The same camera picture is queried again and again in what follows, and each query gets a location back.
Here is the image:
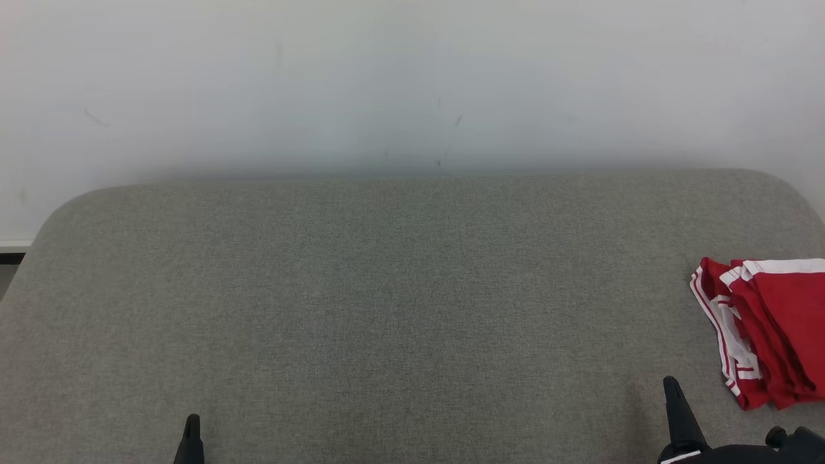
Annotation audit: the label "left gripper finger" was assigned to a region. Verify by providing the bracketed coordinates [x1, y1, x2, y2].
[173, 414, 206, 464]

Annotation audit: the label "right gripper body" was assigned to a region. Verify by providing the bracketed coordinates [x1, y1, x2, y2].
[657, 446, 774, 464]

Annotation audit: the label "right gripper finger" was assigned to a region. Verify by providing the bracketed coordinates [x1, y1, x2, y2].
[659, 376, 711, 461]

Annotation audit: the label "red shorts with white stripe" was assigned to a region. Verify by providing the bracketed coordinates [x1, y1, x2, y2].
[727, 258, 825, 411]

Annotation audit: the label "grey fabric sofa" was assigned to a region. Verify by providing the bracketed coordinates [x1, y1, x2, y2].
[0, 168, 825, 464]

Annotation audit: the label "white skirting board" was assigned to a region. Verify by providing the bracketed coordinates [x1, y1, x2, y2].
[0, 240, 34, 265]

